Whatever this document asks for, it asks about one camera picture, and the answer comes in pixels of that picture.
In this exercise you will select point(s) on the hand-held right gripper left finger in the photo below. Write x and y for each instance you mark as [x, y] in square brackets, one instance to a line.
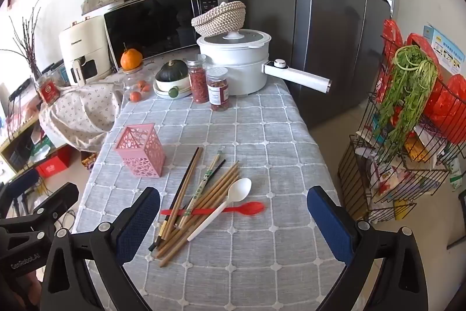
[136, 223]

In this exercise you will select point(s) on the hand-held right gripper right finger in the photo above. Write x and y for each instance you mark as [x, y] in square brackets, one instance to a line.
[329, 227]

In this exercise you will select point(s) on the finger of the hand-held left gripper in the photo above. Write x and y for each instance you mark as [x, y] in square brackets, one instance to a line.
[23, 180]
[54, 203]

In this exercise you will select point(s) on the dark brown chopstick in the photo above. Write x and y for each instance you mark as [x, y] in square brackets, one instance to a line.
[174, 201]
[182, 183]

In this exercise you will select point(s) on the green patterned chopstick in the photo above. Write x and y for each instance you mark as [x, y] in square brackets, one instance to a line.
[204, 183]
[196, 196]

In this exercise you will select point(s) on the pink perforated utensil holder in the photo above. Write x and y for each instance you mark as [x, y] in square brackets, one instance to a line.
[140, 150]

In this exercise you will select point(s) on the pile of bamboo chopsticks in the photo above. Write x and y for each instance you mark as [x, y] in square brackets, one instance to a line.
[207, 198]

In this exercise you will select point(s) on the white plastic spoon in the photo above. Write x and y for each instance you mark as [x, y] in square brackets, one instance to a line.
[238, 189]

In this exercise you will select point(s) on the red cardboard box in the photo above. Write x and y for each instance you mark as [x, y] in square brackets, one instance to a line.
[54, 166]

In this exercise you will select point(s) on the wooden shelf unit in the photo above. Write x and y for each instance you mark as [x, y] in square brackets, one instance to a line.
[14, 147]

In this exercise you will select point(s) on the brown cardboard box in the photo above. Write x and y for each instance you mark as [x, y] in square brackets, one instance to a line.
[347, 172]

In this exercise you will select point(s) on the crumpled floral cloth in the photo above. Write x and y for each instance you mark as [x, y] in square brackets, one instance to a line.
[83, 114]

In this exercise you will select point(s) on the red tin box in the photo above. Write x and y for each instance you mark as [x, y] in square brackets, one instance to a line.
[48, 90]

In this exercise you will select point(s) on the blue snack packet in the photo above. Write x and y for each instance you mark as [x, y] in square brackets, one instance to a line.
[378, 134]

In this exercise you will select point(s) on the grey checked tablecloth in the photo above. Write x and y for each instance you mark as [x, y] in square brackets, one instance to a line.
[262, 136]

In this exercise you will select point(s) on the small orange tomato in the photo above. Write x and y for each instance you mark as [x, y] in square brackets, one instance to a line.
[135, 96]
[144, 86]

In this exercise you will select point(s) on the white and green carton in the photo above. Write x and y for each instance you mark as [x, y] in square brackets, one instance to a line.
[457, 176]

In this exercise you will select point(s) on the white rice cooker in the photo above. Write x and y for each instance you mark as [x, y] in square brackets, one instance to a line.
[173, 90]

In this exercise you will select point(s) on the dried branches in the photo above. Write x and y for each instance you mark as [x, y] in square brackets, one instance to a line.
[31, 41]

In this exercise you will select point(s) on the bunch of green herbs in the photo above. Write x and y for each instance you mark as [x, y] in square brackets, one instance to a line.
[404, 103]

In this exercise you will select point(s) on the red snack packet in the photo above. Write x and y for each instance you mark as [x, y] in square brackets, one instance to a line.
[382, 88]

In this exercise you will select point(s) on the tall jar of goji berries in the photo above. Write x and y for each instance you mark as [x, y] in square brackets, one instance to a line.
[198, 85]

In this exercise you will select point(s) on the cream air fryer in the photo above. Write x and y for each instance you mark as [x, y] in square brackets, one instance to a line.
[87, 41]

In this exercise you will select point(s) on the dark green squash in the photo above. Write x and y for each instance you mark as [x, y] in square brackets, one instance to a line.
[171, 71]

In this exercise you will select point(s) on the labelled jar of red dried fruit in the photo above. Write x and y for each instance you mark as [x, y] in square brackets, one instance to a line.
[218, 90]

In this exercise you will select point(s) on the large orange fruit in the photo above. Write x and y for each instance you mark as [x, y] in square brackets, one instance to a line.
[131, 59]

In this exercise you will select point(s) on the large red plastic bag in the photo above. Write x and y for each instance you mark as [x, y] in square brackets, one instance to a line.
[449, 107]

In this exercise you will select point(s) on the white electric cooking pot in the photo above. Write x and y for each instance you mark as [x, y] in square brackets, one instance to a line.
[236, 70]

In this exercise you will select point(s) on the grey refrigerator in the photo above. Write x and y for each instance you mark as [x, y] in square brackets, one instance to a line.
[327, 41]

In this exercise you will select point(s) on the black microwave oven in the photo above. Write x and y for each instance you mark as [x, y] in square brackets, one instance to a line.
[153, 26]

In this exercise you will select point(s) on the white rimmed glass pot lid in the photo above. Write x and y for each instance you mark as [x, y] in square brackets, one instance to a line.
[233, 39]

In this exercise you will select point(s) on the blue wall notice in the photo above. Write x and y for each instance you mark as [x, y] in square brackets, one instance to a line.
[446, 48]

